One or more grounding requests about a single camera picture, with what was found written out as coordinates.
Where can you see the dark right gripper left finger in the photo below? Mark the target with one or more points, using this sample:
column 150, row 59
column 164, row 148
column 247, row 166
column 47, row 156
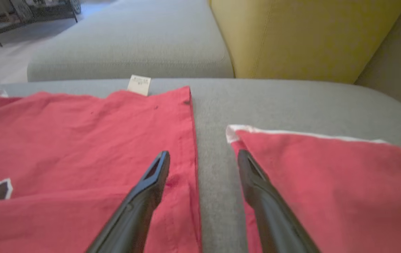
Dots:
column 133, row 218

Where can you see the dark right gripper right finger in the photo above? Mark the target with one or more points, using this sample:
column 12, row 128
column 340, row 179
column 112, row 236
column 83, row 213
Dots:
column 274, row 221

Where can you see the red shorts with white trim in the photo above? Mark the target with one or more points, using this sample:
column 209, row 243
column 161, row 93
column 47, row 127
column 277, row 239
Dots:
column 327, row 193

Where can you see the red and white jersey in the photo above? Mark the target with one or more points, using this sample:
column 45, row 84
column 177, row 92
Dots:
column 81, row 140

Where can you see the wide grey sofa seat cushion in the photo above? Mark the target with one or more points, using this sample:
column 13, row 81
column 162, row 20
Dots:
column 214, row 140

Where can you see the yellow sofa back cushion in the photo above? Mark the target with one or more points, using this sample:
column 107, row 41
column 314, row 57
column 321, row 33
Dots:
column 291, row 35

